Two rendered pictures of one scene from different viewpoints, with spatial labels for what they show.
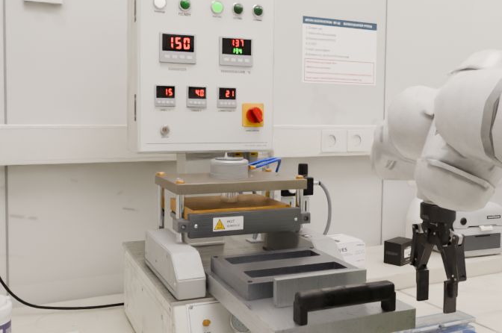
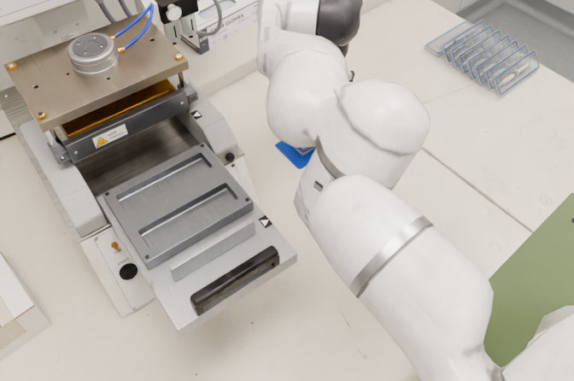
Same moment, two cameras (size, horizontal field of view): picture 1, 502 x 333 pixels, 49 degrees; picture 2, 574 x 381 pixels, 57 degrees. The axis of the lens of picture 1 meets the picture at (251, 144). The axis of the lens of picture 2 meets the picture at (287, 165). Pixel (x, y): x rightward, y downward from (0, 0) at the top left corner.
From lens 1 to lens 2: 0.61 m
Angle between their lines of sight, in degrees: 49
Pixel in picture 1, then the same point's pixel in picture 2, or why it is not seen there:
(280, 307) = (179, 280)
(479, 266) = (375, 0)
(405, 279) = not seen: hidden behind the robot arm
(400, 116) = (279, 128)
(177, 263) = (69, 208)
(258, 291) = (157, 260)
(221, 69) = not seen: outside the picture
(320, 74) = not seen: outside the picture
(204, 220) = (83, 144)
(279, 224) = (166, 114)
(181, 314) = (89, 247)
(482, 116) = (351, 282)
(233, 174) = (100, 71)
